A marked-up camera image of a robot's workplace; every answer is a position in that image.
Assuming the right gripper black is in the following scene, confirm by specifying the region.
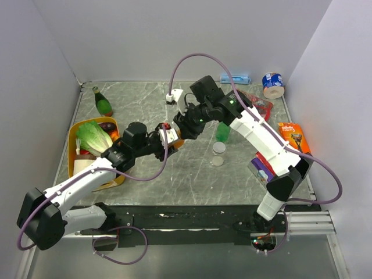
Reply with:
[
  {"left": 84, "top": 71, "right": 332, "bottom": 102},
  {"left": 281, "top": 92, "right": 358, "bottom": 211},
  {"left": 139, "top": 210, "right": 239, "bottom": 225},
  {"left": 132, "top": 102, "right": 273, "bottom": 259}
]
[{"left": 172, "top": 101, "right": 213, "bottom": 141}]

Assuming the orange juice bottle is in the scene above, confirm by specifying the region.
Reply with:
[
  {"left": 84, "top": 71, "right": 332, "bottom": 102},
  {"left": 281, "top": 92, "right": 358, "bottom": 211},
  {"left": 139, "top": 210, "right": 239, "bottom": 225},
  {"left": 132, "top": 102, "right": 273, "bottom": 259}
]
[{"left": 173, "top": 130, "right": 185, "bottom": 149}]

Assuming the green plastic bottle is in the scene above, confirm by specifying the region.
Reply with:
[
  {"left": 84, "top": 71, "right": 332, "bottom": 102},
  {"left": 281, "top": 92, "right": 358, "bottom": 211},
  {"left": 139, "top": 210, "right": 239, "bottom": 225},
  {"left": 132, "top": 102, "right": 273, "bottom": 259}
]
[{"left": 215, "top": 122, "right": 231, "bottom": 142}]

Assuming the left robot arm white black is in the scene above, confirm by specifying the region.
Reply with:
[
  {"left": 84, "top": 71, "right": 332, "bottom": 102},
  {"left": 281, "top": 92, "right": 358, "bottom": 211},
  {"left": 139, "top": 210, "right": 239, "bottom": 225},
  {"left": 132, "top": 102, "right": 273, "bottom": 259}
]
[{"left": 17, "top": 122, "right": 180, "bottom": 251}]

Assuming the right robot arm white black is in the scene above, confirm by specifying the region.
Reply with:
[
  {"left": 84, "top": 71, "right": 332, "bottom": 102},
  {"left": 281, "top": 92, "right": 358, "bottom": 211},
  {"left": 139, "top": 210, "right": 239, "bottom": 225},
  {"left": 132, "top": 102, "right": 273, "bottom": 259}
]
[{"left": 166, "top": 76, "right": 312, "bottom": 232}]

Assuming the dark green glass bottle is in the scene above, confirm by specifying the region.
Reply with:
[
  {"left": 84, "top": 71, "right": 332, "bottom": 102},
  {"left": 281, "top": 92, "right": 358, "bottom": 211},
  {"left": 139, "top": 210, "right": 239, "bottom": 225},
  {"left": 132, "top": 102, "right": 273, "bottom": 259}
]
[{"left": 92, "top": 87, "right": 113, "bottom": 117}]

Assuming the clear plastic lid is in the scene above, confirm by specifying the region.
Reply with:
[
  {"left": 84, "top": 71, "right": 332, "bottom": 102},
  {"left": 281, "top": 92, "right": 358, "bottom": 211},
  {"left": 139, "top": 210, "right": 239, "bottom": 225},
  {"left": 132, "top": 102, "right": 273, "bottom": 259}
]
[{"left": 212, "top": 156, "right": 224, "bottom": 166}]

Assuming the purple eggplant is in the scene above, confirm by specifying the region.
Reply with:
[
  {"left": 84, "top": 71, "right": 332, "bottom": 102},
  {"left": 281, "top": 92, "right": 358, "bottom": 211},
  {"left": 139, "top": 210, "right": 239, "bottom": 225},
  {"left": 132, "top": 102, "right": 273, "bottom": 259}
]
[{"left": 99, "top": 122, "right": 117, "bottom": 132}]

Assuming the yellow plastic basket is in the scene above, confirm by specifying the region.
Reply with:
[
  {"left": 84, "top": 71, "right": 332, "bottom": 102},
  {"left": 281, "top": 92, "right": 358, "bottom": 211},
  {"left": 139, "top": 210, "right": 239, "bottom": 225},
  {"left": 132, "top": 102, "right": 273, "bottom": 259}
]
[{"left": 67, "top": 116, "right": 125, "bottom": 192}]

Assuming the green lettuce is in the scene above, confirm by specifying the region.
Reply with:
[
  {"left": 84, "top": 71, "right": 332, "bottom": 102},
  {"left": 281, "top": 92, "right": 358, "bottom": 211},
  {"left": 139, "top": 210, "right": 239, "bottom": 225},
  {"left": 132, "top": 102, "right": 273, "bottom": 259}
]
[{"left": 76, "top": 120, "right": 113, "bottom": 156}]

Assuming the blue tissue pack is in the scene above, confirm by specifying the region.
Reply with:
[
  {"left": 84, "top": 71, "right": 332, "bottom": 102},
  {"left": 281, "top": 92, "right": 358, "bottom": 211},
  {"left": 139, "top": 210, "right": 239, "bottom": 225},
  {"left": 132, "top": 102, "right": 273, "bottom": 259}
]
[{"left": 219, "top": 74, "right": 251, "bottom": 85}]

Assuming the red flat box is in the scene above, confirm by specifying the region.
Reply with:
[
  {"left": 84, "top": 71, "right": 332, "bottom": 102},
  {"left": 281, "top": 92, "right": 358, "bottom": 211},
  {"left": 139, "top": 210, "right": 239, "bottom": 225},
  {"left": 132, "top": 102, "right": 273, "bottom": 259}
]
[{"left": 256, "top": 152, "right": 276, "bottom": 176}]

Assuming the purple chocolate bar box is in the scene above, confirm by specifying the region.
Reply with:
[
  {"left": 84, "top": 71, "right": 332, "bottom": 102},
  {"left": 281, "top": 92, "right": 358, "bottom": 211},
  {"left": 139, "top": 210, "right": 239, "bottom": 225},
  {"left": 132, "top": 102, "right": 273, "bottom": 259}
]
[{"left": 248, "top": 158, "right": 274, "bottom": 185}]

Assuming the red snack bag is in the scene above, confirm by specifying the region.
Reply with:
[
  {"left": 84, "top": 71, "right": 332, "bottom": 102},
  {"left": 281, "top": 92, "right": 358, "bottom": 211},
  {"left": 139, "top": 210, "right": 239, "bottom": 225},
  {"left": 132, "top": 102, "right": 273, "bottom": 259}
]
[{"left": 237, "top": 89, "right": 274, "bottom": 121}]

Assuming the toilet paper roll blue wrap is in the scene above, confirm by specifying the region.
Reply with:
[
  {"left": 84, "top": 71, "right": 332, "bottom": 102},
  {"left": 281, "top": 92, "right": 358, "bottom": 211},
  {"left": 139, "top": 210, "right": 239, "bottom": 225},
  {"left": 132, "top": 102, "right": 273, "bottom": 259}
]
[{"left": 262, "top": 72, "right": 285, "bottom": 99}]

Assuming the orange razor package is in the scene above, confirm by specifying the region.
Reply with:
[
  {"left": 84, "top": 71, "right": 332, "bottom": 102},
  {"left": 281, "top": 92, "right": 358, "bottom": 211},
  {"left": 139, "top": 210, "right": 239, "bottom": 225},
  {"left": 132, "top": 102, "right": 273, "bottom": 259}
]
[{"left": 278, "top": 123, "right": 311, "bottom": 153}]

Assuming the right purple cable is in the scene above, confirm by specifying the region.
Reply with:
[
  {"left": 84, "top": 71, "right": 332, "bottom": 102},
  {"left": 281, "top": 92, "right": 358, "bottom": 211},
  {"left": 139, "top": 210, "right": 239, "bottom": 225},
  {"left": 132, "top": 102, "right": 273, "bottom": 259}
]
[{"left": 169, "top": 53, "right": 343, "bottom": 204}]

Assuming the purple cable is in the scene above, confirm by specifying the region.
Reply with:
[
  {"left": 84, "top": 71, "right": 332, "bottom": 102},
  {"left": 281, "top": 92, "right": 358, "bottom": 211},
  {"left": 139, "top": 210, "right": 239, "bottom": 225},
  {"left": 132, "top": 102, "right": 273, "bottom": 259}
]
[
  {"left": 16, "top": 127, "right": 169, "bottom": 251},
  {"left": 169, "top": 53, "right": 343, "bottom": 204}
]

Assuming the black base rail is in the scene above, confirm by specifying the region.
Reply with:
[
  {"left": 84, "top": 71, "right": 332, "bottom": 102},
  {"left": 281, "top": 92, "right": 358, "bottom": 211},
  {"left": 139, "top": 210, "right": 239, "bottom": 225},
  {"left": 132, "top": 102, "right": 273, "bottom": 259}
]
[{"left": 81, "top": 205, "right": 285, "bottom": 248}]

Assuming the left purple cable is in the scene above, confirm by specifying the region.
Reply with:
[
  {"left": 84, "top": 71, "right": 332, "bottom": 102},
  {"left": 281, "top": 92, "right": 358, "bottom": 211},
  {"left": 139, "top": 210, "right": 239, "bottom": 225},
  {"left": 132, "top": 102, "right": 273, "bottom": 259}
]
[{"left": 16, "top": 127, "right": 169, "bottom": 251}]

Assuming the aluminium frame rail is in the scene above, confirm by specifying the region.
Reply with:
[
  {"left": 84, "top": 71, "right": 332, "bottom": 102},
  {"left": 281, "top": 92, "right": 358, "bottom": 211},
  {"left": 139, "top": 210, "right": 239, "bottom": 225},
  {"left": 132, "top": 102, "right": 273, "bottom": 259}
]
[{"left": 251, "top": 212, "right": 336, "bottom": 236}]

